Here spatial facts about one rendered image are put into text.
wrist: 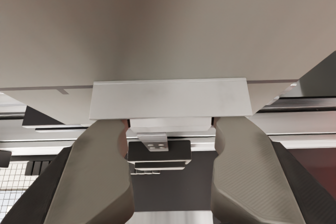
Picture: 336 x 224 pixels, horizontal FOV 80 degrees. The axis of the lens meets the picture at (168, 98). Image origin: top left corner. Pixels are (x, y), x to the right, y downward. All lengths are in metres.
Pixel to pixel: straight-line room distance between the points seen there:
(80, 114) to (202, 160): 0.58
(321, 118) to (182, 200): 0.45
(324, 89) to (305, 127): 0.15
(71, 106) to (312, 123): 0.49
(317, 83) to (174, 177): 0.50
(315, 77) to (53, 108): 0.63
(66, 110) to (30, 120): 0.08
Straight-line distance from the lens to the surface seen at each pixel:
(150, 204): 0.72
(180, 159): 0.39
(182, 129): 0.22
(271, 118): 0.50
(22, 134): 0.56
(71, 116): 0.20
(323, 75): 0.66
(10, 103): 0.30
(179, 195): 0.71
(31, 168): 0.70
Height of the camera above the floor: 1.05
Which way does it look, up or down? 22 degrees down
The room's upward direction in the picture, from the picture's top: 179 degrees clockwise
